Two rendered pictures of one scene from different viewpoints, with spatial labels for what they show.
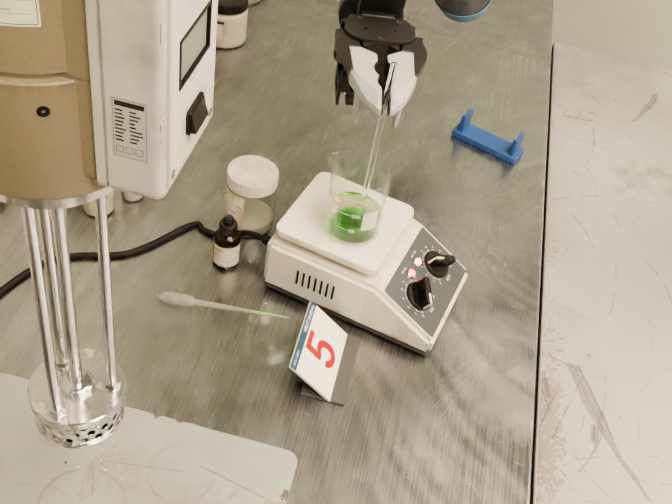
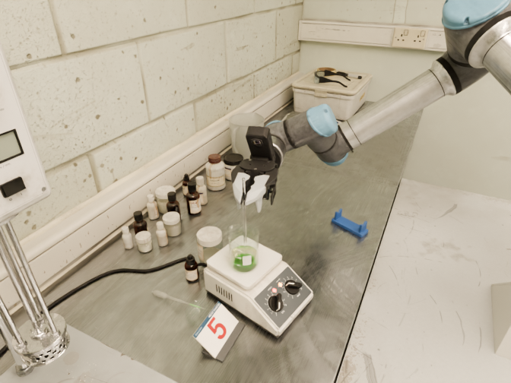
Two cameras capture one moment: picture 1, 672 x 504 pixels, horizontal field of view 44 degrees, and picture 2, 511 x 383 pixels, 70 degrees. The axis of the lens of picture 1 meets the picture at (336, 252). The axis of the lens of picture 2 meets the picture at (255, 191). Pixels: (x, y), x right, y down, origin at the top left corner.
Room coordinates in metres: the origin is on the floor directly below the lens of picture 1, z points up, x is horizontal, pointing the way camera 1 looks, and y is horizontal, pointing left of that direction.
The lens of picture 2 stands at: (0.15, -0.25, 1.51)
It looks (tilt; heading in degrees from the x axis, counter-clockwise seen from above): 31 degrees down; 22
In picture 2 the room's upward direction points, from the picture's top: straight up
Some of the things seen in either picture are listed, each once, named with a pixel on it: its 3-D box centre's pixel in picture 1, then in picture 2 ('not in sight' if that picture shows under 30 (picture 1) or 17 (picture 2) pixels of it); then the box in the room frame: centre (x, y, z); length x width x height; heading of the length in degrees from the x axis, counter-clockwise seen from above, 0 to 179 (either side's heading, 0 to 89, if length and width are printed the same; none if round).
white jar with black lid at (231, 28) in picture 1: (224, 17); (233, 166); (1.14, 0.24, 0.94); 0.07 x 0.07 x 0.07
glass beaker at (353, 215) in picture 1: (353, 199); (242, 248); (0.67, -0.01, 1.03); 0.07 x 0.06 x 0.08; 78
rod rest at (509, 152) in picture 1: (489, 134); (350, 222); (1.00, -0.18, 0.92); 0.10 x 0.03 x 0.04; 65
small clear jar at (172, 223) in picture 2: not in sight; (172, 224); (0.79, 0.26, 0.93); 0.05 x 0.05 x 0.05
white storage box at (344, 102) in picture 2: not in sight; (331, 93); (1.98, 0.09, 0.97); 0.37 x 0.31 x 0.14; 175
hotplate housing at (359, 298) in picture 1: (361, 258); (254, 280); (0.67, -0.03, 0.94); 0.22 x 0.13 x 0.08; 73
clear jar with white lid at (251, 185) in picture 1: (250, 197); (210, 246); (0.74, 0.11, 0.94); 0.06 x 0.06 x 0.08
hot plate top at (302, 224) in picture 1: (347, 220); (244, 260); (0.68, 0.00, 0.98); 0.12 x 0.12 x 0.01; 73
